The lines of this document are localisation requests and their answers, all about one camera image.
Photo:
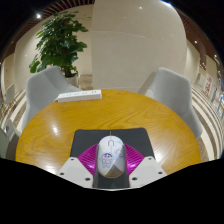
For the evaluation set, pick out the potted green leafy plant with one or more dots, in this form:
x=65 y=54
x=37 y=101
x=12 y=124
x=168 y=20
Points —
x=58 y=43

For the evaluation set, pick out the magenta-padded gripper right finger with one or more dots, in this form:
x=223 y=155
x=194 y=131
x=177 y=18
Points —
x=135 y=160

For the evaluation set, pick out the black mouse pad green lines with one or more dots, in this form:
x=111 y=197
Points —
x=86 y=138

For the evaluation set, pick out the grey shell chair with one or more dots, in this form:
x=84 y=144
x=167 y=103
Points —
x=41 y=91
x=170 y=91

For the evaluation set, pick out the grey-green armchair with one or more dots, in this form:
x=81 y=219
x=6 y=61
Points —
x=6 y=140

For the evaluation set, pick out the white cartoon-print computer mouse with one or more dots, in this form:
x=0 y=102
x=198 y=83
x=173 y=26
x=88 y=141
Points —
x=111 y=156

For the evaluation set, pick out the small pale wooden-legged chair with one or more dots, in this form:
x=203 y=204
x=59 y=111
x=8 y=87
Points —
x=9 y=92

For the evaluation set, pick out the white power strip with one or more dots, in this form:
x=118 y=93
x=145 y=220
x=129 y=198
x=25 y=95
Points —
x=78 y=96

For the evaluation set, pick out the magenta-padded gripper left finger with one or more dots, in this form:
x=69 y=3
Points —
x=87 y=160

